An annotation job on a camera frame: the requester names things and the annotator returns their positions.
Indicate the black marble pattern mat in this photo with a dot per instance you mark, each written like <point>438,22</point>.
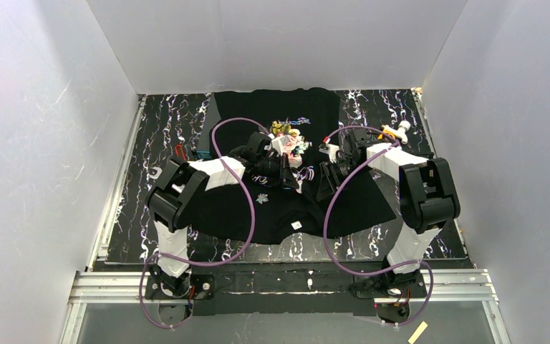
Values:
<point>167,120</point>

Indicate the aluminium rail frame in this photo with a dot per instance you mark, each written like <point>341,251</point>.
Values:
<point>287,302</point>

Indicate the silver wrench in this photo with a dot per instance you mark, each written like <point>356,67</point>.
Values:
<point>154,172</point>

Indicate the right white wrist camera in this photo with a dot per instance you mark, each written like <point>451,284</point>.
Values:
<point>330,149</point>

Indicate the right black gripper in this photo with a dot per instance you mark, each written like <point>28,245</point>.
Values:
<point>330,168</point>

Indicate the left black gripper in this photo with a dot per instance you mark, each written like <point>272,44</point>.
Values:
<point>283,172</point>

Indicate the blue black box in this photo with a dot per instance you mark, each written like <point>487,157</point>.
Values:
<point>203,155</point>

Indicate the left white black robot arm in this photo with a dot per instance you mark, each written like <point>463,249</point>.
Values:
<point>180,190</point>

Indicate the black printed t-shirt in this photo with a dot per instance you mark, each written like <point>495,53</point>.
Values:
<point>314,113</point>

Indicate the orange white toy tool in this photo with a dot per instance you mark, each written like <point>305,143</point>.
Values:
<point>400,132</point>

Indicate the red handled tool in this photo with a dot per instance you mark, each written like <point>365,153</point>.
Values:
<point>180,152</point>

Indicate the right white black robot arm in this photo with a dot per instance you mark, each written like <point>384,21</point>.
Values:
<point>428,201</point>

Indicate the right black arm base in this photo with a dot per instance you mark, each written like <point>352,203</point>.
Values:
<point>389,284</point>

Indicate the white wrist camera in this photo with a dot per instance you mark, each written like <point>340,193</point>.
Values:
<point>330,149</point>
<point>285,144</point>

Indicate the white garment label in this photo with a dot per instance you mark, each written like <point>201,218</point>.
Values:
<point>296,225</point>

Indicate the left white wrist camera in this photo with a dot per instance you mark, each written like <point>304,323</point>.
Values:
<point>285,144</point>

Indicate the beige tape strip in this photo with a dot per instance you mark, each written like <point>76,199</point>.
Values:
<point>417,333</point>

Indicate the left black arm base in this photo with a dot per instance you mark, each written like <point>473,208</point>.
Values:
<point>188,286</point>

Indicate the small floral brooch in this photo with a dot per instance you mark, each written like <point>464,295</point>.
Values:
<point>262,198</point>

